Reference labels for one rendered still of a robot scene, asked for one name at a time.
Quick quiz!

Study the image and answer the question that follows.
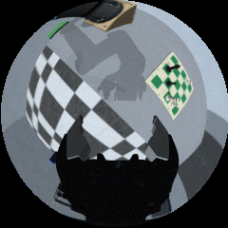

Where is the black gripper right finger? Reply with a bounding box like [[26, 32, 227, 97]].
[[144, 115, 179, 194]]

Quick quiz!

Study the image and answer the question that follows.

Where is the white king chess piece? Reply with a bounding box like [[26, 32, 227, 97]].
[[165, 94, 181, 103]]

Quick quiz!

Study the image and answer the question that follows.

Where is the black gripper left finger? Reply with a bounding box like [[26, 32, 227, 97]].
[[56, 115, 91, 192]]

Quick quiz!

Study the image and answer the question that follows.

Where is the green and cream chessboard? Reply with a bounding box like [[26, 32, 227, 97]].
[[145, 51, 194, 120]]

